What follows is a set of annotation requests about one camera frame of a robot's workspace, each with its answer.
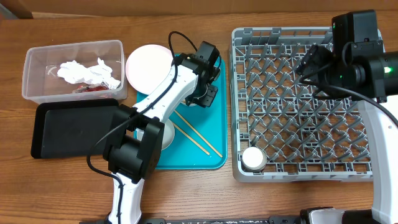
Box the grey bowl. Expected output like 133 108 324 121
136 118 175 152

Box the large pink plate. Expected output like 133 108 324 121
125 44 173 95

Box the white cup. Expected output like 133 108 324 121
241 146 267 172

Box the red snack wrapper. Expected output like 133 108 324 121
72 83 108 93

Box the white napkin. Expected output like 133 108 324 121
57 58 121 90

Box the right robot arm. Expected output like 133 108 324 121
296 9 397 223

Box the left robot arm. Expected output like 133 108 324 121
103 42 220 223

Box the grey dishwasher rack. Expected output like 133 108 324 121
229 27 373 182

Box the clear plastic waste bin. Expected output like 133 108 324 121
22 40 127 104

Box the teal serving tray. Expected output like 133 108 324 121
133 54 228 170

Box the black plastic tray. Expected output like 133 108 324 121
30 98 119 159

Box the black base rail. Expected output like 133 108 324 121
79 214 312 224

